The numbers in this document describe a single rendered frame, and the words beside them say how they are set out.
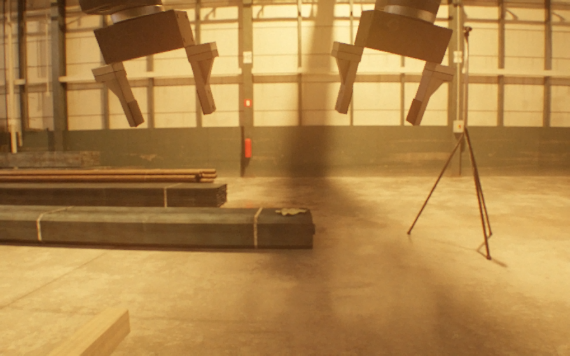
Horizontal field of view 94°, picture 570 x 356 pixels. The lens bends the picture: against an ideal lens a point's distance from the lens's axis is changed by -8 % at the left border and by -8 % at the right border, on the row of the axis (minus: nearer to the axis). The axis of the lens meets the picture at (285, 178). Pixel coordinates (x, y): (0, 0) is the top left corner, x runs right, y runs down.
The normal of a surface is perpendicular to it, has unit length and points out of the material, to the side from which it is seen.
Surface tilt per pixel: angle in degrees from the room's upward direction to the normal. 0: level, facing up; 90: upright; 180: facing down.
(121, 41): 114
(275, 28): 90
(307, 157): 90
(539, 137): 90
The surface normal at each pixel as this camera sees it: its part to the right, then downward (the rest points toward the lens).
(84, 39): -0.04, 0.08
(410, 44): 0.13, 0.47
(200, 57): -0.08, 0.48
